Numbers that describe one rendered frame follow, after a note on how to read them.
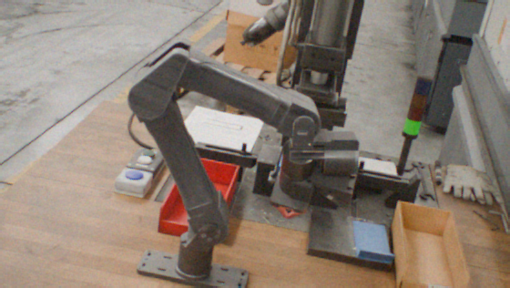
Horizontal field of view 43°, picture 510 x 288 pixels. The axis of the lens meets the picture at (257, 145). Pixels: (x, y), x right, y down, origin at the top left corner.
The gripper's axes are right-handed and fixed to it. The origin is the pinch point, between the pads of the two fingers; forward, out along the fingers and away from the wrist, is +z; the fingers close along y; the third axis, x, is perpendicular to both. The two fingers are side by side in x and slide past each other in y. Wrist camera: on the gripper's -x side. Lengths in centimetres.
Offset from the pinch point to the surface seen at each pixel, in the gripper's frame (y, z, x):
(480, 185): 42, 32, -43
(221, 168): 15.4, 17.2, 19.2
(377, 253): -0.6, 6.3, -18.7
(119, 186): 1.2, 13.3, 37.9
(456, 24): 276, 183, -53
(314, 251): -2.3, 9.6, -6.7
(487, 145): 88, 71, -53
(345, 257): -1.6, 9.7, -13.0
